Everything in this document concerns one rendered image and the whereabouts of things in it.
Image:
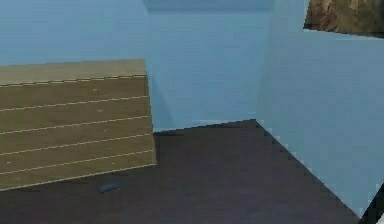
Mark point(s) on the small dark grey flat object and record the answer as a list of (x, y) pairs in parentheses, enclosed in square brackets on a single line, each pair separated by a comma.
[(108, 187)]

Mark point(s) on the brown framed wall picture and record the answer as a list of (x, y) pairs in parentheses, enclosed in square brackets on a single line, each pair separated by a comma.
[(346, 15)]

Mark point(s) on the brown wooden chest of drawers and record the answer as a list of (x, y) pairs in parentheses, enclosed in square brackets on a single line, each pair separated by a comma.
[(73, 126)]

